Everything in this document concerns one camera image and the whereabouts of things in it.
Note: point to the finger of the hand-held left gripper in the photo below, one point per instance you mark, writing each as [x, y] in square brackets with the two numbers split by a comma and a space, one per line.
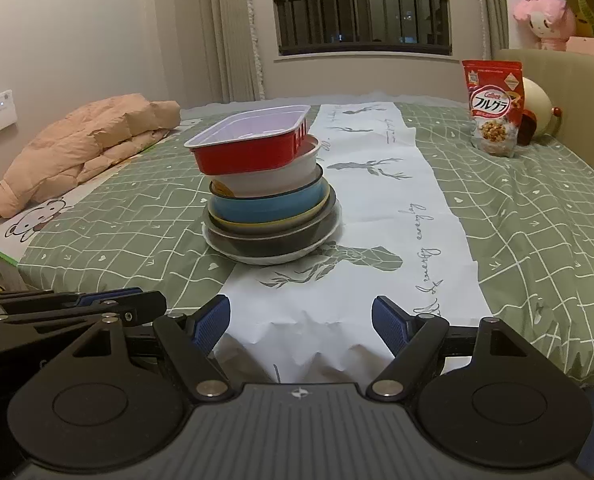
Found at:
[112, 296]
[142, 305]

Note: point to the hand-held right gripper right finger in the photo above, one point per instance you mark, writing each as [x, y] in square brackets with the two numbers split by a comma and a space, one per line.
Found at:
[392, 325]

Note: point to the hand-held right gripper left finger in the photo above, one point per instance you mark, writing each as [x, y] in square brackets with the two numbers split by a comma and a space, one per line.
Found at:
[212, 322]

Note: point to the white floral plate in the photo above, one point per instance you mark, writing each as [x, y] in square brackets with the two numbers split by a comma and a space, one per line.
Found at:
[267, 260]

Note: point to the stainless steel bowl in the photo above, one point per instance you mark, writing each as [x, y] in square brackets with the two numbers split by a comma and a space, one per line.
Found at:
[287, 246]

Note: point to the cream ceramic bowl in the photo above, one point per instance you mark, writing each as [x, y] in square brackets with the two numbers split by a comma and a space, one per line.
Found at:
[282, 223]

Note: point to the blue ceramic bowl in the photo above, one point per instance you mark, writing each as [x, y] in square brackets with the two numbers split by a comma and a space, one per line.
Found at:
[267, 206]

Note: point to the white plastic bowl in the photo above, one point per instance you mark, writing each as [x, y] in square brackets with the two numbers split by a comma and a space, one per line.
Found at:
[272, 178]

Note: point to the red rectangular plastic tray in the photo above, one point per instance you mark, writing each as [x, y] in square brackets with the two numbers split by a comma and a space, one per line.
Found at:
[252, 152]

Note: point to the white cartoon print cloth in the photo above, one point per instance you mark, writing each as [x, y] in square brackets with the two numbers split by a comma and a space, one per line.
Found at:
[32, 220]

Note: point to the white printed paper runner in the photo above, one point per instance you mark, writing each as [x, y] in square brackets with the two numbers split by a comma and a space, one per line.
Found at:
[377, 210]

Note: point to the pink quilt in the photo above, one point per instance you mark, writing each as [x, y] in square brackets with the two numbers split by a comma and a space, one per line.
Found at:
[77, 145]

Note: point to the green checked bed sheet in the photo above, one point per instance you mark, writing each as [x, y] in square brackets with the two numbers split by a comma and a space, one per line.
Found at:
[527, 210]

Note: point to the red cereal bag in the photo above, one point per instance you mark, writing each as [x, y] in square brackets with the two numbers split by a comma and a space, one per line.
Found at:
[494, 110]

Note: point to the cream round plush toy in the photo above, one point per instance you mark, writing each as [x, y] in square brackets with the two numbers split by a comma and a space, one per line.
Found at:
[537, 102]

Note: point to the beige curtain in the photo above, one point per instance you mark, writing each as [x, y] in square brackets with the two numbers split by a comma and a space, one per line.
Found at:
[492, 5]
[232, 30]

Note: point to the beige padded headboard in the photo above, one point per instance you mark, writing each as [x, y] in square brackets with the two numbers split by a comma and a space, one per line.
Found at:
[577, 90]

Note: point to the dark barred window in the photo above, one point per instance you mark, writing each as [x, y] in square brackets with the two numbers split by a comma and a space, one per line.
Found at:
[362, 10]

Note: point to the pink box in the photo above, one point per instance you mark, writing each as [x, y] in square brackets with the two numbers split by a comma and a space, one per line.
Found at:
[584, 46]

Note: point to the pink plush toy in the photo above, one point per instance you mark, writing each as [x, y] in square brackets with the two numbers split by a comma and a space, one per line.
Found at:
[547, 17]

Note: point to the white wall switch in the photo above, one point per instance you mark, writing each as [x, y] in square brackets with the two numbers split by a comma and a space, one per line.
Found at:
[2, 107]

